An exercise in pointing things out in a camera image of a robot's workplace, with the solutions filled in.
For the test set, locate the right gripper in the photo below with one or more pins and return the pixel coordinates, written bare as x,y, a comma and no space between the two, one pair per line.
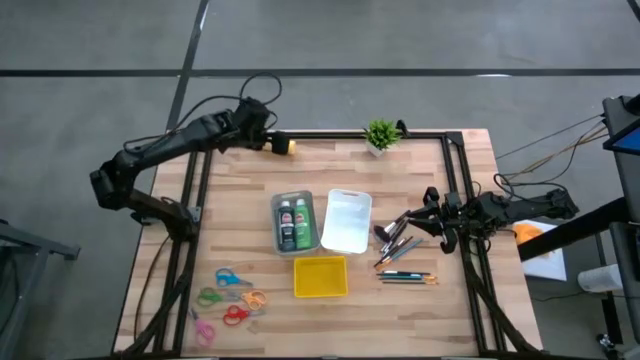
450,215

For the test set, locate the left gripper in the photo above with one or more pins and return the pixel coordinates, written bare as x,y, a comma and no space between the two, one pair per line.
255,122

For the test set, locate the yellow paint bottle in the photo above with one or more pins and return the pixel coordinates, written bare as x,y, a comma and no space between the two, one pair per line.
292,147

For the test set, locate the black bushy head brush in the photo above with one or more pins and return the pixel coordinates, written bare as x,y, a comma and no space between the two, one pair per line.
380,233

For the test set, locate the black paint bottle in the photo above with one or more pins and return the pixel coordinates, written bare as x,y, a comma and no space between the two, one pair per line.
286,227

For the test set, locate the green paint bottle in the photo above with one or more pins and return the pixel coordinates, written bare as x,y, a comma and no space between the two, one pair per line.
303,225

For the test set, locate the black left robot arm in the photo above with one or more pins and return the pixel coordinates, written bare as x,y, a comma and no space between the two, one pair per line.
165,142

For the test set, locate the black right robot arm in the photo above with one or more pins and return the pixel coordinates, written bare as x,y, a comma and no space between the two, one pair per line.
525,206

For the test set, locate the light grey plastic bin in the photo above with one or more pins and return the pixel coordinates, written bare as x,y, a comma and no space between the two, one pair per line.
274,220

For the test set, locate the white plastic bin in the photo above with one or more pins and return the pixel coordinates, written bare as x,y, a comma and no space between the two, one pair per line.
347,225

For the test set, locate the green plant white pot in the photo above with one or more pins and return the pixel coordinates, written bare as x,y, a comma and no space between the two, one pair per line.
382,134

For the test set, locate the orange cloth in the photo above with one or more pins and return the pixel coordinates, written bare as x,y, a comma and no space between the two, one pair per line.
530,232

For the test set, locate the yellow plastic basket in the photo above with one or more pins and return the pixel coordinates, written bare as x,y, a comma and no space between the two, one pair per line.
320,277

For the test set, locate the white sheet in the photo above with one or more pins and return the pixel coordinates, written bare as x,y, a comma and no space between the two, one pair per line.
547,265

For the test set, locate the black diagonal bar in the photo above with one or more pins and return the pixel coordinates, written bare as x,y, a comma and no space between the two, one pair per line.
575,230

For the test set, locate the white paper roll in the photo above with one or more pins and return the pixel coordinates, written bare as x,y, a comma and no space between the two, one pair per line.
600,278

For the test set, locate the black equipment stand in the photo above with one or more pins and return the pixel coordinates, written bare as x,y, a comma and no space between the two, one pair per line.
622,175

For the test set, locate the blue display screen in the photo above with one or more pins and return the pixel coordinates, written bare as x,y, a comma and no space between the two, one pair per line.
629,142

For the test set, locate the grey metal cart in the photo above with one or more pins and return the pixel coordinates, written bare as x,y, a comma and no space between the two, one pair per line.
50,246

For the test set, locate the black aluminium table frame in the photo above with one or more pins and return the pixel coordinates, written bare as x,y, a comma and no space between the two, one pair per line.
340,135

